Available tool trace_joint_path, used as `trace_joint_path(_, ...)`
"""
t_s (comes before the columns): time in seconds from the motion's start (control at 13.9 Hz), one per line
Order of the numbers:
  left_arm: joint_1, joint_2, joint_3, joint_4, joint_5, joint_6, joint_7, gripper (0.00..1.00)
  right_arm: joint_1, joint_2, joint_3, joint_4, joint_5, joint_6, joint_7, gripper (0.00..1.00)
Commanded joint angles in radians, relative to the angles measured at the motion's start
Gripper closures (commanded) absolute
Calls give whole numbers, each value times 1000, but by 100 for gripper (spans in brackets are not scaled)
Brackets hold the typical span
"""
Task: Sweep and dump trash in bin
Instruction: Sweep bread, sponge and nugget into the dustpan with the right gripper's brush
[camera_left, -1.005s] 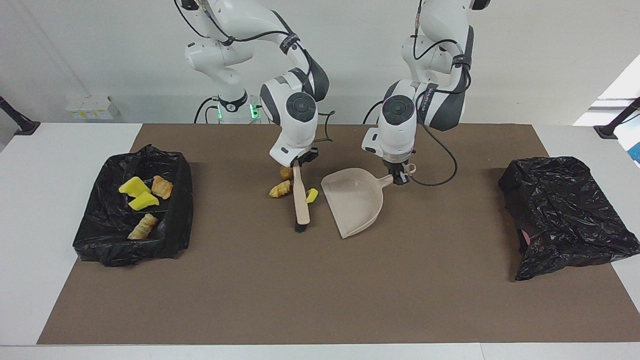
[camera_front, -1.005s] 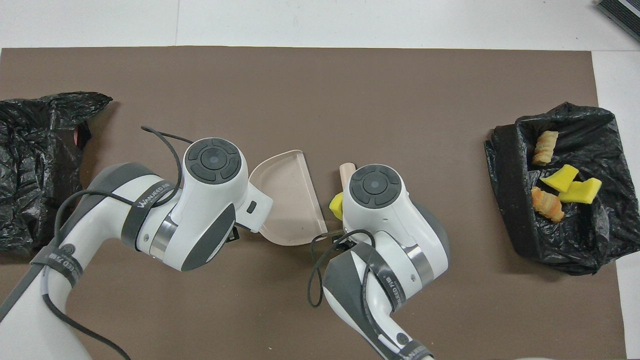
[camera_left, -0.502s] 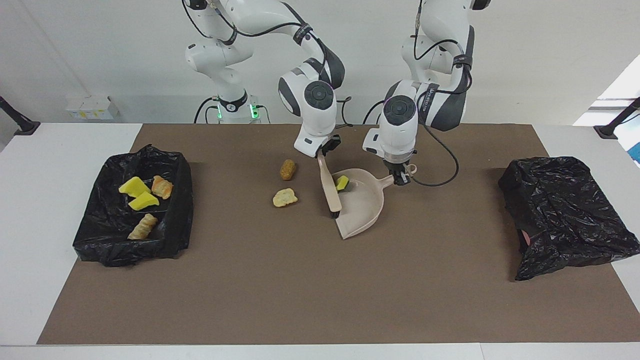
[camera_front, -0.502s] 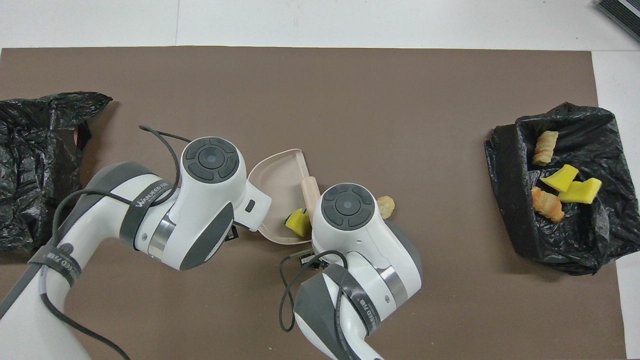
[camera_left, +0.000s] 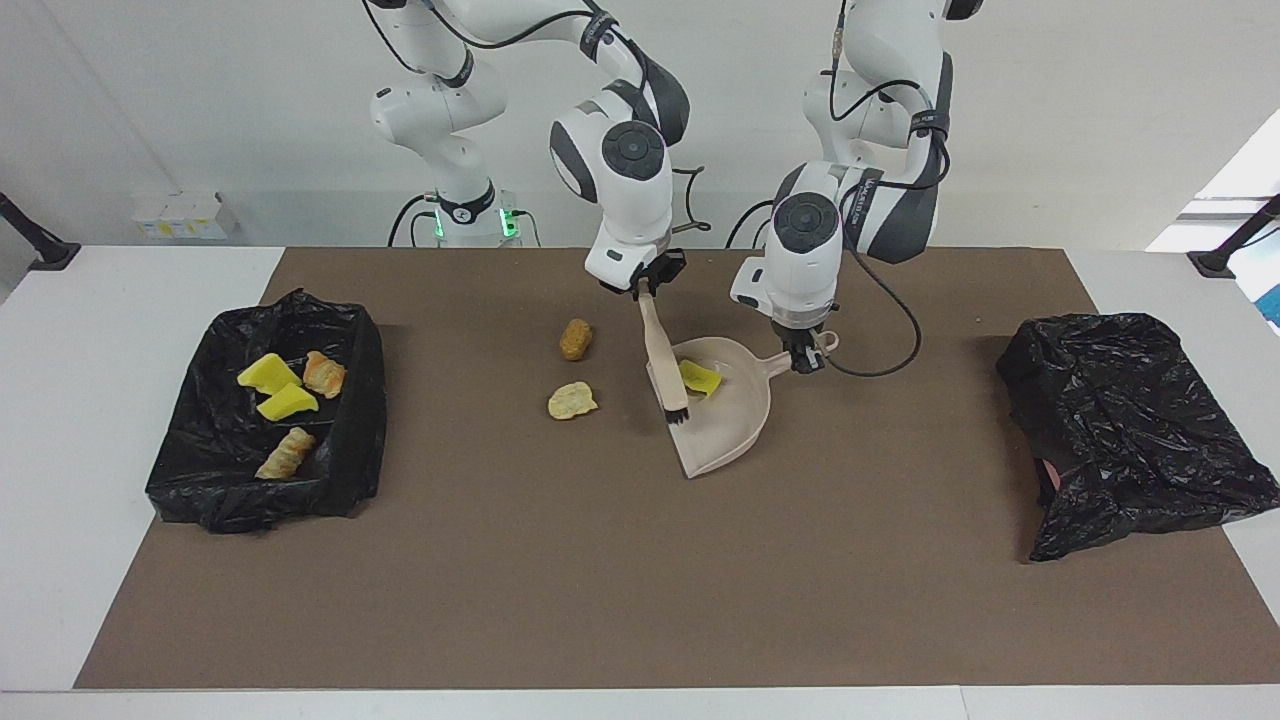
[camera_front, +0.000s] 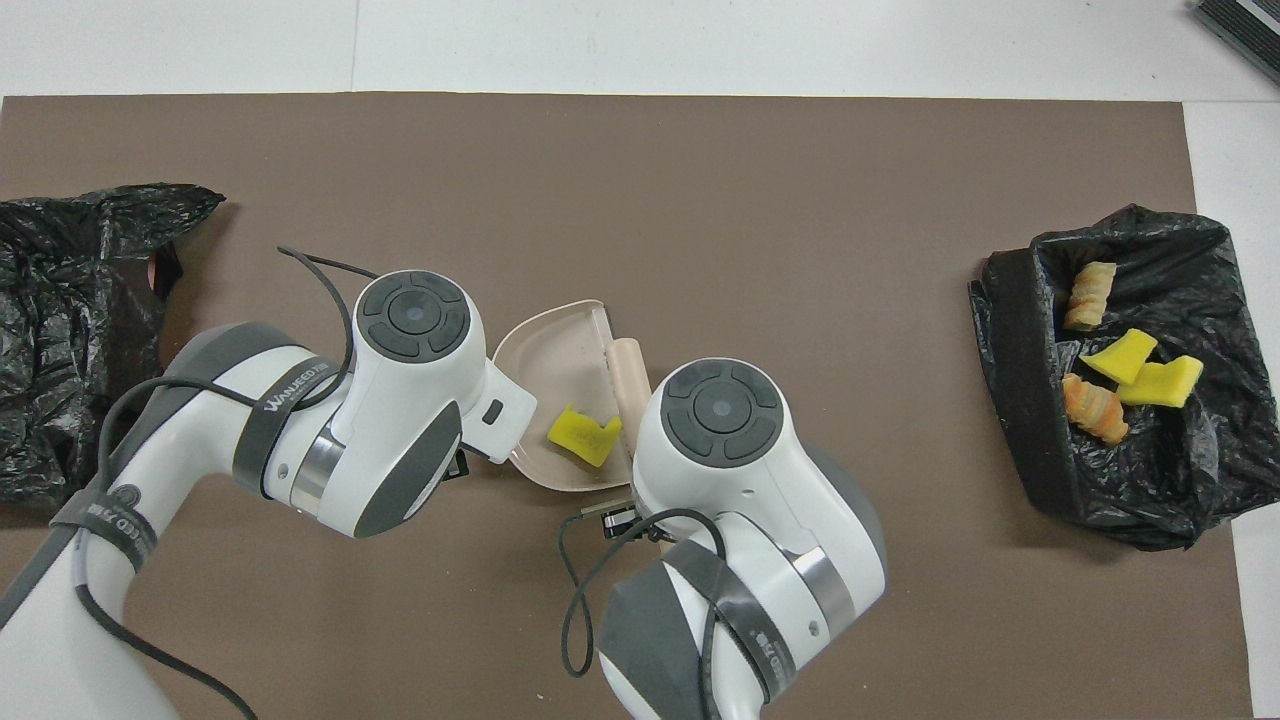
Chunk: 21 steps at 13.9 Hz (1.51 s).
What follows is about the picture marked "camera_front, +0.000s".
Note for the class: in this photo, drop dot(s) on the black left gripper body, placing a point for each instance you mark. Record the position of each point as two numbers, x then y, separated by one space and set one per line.
455 467

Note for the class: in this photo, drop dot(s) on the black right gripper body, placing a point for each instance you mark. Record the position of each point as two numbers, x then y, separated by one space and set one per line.
612 522

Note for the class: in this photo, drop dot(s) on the notched yellow sponge piece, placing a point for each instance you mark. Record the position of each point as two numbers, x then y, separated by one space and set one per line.
585 440

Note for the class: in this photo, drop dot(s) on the beige hand brush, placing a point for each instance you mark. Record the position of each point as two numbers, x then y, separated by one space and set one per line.
630 380

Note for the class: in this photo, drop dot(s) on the beige plastic dustpan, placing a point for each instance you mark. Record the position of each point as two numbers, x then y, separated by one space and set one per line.
560 360

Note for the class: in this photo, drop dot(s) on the orange striped croissant piece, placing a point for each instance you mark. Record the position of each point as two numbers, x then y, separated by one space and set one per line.
1095 410

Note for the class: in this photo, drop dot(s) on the pale flaky pastry piece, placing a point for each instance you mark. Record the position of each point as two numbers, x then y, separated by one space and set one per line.
1090 297

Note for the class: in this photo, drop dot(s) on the yellow sponge wedge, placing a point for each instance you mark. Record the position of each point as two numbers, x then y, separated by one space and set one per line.
1122 357

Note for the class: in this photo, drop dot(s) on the yellow sponge block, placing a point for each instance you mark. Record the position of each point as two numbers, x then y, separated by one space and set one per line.
1160 383

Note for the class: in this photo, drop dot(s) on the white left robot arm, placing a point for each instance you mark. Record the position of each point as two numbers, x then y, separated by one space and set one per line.
400 380

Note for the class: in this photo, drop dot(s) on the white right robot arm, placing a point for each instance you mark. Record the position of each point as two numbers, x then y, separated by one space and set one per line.
730 470

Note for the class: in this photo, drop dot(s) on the pink plastic bin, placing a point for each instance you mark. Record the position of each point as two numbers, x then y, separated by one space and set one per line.
157 272

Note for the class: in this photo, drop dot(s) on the crumpled black trash bag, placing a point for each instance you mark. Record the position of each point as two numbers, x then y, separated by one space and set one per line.
70 350

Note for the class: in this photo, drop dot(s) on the open black bag-lined bin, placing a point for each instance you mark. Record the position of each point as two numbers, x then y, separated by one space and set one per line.
1010 400

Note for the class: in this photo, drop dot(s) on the brown table mat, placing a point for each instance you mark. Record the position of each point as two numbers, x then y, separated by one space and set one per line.
800 200

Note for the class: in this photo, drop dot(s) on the dark grey ribbed device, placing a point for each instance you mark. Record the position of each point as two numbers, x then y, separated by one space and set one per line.
1245 30

